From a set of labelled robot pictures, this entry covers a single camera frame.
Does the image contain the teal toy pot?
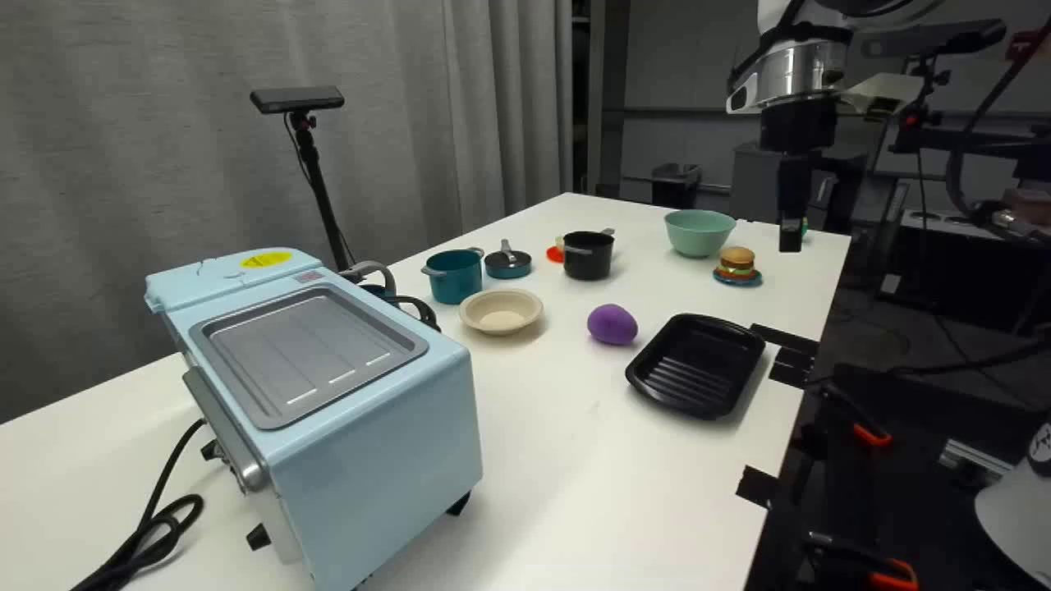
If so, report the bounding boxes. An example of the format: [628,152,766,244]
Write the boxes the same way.
[420,246,485,310]

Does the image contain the black clamp orange tip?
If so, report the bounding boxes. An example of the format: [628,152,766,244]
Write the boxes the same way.
[802,530,923,591]
[802,380,898,454]

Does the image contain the light blue toaster oven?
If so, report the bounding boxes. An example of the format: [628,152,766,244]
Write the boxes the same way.
[142,244,485,591]

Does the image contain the black box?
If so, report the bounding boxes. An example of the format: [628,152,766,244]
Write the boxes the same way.
[650,161,706,210]

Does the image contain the beige bowl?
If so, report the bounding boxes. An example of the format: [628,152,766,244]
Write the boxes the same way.
[458,286,547,342]

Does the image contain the black baking tray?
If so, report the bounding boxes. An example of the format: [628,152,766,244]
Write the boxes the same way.
[621,313,768,425]

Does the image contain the mint green bowl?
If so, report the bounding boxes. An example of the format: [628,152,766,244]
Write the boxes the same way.
[660,207,740,263]

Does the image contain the black oven power cable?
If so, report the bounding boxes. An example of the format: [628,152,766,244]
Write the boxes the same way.
[68,415,225,591]

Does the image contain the grey dome-shaped object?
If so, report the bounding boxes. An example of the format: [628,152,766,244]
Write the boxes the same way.
[972,421,1051,591]

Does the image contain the black camera on clamp arm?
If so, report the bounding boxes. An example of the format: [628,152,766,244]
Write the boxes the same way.
[858,15,1011,64]

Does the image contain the black tape strip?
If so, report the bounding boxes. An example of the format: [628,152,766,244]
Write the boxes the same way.
[748,322,823,388]
[735,462,781,508]

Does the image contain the toy burger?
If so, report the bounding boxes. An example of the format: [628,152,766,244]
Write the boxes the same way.
[713,244,766,288]

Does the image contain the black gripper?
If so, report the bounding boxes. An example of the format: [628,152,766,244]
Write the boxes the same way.
[757,100,844,255]

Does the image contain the black saucepan grey handle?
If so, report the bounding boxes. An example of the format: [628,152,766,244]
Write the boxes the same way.
[560,222,621,281]

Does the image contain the black tripod stand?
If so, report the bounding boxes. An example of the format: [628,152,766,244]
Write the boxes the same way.
[285,110,363,275]

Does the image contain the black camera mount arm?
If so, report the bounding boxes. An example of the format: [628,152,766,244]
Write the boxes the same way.
[884,54,1051,158]

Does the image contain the black camera on tripod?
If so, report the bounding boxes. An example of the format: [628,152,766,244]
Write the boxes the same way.
[248,84,348,118]

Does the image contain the purple ball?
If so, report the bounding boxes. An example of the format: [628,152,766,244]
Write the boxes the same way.
[584,303,640,351]

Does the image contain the teal lidded pan grey handle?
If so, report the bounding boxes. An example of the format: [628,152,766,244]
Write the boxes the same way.
[484,236,535,281]

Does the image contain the grey curtain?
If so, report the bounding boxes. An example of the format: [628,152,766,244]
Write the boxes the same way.
[0,0,582,425]

